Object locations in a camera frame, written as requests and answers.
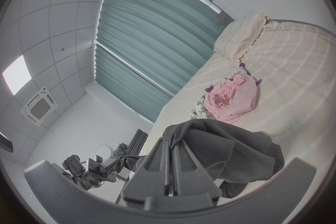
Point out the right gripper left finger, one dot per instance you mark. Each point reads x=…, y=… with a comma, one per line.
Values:
x=154, y=165

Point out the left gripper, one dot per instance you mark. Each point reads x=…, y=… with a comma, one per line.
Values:
x=103, y=174

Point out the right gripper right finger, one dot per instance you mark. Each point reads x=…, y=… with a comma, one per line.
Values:
x=189, y=170

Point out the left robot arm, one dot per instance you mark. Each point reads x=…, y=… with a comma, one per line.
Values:
x=73, y=165

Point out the dark grey chest of drawers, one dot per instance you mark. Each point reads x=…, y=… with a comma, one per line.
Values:
x=136, y=141

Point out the white printed pyjama top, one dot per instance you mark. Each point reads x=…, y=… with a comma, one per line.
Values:
x=198, y=111

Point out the pink garment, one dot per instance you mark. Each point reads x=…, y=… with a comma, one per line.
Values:
x=236, y=97

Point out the blue-green curtain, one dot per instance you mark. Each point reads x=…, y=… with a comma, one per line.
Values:
x=126, y=78
x=157, y=23

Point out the white ceiling air vent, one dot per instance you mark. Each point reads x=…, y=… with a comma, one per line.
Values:
x=39, y=107

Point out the square ceiling light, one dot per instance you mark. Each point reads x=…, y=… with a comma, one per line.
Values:
x=17, y=76

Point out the bed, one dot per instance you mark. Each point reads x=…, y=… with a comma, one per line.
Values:
x=288, y=81

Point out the cream pillow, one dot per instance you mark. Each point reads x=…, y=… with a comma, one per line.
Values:
x=236, y=36

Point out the grey bedside table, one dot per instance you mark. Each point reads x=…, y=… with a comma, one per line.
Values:
x=222, y=17

